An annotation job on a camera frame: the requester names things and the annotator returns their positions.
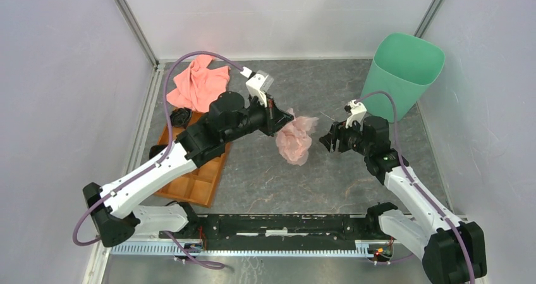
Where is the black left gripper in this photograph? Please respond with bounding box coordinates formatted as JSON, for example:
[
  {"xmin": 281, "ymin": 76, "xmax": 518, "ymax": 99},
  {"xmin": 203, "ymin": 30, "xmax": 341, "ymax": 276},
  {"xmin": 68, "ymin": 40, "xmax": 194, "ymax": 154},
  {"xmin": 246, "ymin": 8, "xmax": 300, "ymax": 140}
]
[{"xmin": 223, "ymin": 92, "xmax": 295, "ymax": 144}]

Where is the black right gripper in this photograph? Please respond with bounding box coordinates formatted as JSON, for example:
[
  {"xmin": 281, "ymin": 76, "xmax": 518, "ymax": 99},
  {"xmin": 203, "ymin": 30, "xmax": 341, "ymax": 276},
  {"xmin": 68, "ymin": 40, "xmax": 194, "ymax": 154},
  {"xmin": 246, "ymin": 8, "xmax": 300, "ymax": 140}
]
[{"xmin": 318, "ymin": 115, "xmax": 372, "ymax": 156}]

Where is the pink plastic trash bag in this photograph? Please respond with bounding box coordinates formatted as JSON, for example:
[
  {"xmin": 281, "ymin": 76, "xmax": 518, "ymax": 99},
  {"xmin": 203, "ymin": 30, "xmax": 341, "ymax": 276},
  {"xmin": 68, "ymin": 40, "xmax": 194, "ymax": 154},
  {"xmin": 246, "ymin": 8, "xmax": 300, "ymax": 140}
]
[{"xmin": 276, "ymin": 108, "xmax": 319, "ymax": 166}]

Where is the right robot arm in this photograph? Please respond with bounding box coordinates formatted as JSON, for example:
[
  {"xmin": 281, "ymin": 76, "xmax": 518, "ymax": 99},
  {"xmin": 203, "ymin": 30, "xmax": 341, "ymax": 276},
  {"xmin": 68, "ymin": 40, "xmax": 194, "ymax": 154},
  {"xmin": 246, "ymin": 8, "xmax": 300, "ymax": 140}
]
[{"xmin": 319, "ymin": 116, "xmax": 487, "ymax": 283}]

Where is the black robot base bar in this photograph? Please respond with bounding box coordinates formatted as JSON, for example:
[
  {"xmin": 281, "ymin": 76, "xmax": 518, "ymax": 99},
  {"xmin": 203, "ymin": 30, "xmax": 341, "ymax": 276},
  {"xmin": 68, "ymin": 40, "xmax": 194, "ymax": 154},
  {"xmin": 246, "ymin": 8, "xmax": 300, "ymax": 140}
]
[{"xmin": 171, "ymin": 214, "xmax": 389, "ymax": 251}]

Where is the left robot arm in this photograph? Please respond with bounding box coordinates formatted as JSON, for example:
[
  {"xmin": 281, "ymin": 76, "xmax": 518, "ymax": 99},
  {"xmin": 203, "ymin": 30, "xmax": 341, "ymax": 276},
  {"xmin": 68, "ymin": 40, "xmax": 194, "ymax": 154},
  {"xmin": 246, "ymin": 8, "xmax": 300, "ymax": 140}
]
[{"xmin": 83, "ymin": 91, "xmax": 294, "ymax": 247}]

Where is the green plastic trash bin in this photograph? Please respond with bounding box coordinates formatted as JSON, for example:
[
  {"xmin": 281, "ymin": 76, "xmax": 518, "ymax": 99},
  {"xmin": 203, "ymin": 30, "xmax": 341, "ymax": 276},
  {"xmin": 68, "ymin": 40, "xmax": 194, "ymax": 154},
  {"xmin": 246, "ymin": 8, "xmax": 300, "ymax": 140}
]
[{"xmin": 361, "ymin": 33, "xmax": 446, "ymax": 123}]

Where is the salmon pink cloth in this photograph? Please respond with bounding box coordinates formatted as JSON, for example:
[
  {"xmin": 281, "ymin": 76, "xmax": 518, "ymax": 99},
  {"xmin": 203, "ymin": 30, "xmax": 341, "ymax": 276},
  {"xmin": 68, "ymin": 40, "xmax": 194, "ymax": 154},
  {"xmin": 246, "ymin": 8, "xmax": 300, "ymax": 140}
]
[{"xmin": 166, "ymin": 54, "xmax": 230, "ymax": 113}]

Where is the black grey rolled tie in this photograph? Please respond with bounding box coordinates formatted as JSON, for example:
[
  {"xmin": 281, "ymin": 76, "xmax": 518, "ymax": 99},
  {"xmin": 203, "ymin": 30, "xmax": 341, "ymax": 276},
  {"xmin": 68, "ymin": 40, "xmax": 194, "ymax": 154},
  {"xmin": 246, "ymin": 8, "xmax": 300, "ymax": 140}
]
[{"xmin": 169, "ymin": 108, "xmax": 193, "ymax": 128}]

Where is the orange wooden divided tray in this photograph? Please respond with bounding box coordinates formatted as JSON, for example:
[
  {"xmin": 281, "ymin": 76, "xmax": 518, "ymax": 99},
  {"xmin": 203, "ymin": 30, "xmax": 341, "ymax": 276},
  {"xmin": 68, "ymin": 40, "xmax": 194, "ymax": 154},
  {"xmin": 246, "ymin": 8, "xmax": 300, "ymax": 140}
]
[{"xmin": 155, "ymin": 111, "xmax": 231, "ymax": 208}]

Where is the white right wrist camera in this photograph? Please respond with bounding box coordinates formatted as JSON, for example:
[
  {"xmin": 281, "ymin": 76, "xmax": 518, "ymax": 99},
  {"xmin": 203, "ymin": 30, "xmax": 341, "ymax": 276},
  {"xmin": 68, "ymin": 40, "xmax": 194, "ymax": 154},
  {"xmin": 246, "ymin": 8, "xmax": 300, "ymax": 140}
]
[{"xmin": 344, "ymin": 100, "xmax": 367, "ymax": 128}]

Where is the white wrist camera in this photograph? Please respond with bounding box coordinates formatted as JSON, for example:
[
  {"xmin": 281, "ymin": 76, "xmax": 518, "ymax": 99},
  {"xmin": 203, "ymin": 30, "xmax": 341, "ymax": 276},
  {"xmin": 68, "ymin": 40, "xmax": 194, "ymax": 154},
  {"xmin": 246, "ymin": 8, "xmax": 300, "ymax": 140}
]
[
  {"xmin": 344, "ymin": 100, "xmax": 367, "ymax": 128},
  {"xmin": 240, "ymin": 66, "xmax": 274, "ymax": 108}
]

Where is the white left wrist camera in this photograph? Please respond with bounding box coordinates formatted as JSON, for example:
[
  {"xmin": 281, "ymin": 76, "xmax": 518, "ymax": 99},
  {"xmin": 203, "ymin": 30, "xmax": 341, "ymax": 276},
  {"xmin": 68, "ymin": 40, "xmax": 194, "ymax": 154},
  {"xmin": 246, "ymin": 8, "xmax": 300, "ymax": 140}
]
[{"xmin": 240, "ymin": 66, "xmax": 274, "ymax": 108}]

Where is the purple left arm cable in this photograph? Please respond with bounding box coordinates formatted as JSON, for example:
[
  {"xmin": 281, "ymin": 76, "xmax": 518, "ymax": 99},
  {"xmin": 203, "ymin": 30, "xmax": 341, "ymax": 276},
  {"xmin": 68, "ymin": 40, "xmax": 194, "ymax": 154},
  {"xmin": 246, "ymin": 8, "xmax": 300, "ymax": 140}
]
[{"xmin": 72, "ymin": 51, "xmax": 246, "ymax": 247}]

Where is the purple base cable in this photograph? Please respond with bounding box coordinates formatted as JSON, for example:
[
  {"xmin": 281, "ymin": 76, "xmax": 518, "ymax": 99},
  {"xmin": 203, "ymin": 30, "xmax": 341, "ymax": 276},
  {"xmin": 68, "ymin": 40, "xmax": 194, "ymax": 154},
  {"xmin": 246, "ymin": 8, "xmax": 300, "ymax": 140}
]
[{"xmin": 163, "ymin": 232, "xmax": 227, "ymax": 270}]

